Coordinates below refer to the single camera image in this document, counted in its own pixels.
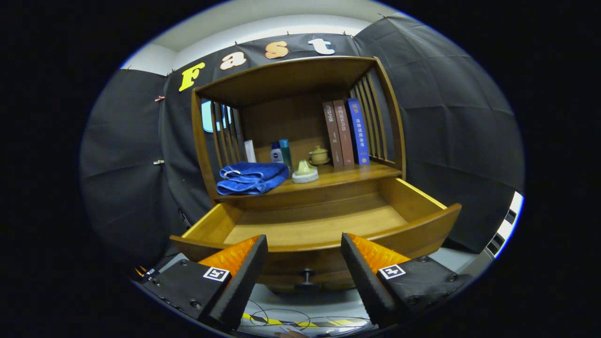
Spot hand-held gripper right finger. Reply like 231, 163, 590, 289
340, 232, 472, 329

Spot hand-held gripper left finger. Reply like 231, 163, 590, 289
141, 235, 269, 331

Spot wooden drawer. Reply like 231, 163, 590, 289
169, 176, 463, 292

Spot wooden cabinet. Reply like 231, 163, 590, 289
190, 55, 407, 207

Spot yellow black floor tape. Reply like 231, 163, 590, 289
242, 314, 371, 328

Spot blue folded towel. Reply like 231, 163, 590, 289
216, 161, 290, 196

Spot beige lidded teacup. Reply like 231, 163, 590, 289
308, 146, 331, 166

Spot teal bottle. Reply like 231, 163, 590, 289
279, 139, 293, 169

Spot reddish brown book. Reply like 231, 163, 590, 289
332, 100, 355, 167

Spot blue book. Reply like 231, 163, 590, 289
347, 98, 370, 165

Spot dark brown book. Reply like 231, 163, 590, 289
322, 101, 344, 168

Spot white slotted appliance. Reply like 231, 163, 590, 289
486, 192, 524, 259

